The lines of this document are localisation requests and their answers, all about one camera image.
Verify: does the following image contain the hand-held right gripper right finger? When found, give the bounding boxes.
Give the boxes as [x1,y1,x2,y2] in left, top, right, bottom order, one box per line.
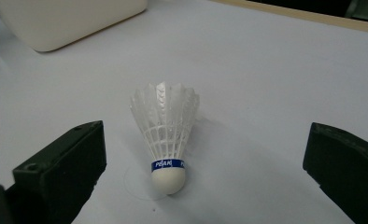
[302,121,368,224]

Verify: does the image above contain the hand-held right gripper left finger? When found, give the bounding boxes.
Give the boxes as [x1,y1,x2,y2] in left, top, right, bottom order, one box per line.
[5,120,107,224]

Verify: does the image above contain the white shuttlecock with blue band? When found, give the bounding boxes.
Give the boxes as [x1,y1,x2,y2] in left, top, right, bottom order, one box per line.
[129,81,201,196]

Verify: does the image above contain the white plastic storage bin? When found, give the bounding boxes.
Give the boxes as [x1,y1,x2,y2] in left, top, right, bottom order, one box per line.
[0,0,149,53]

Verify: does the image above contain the dark grey background object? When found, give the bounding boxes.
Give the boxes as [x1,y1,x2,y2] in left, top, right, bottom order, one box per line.
[344,0,368,23]

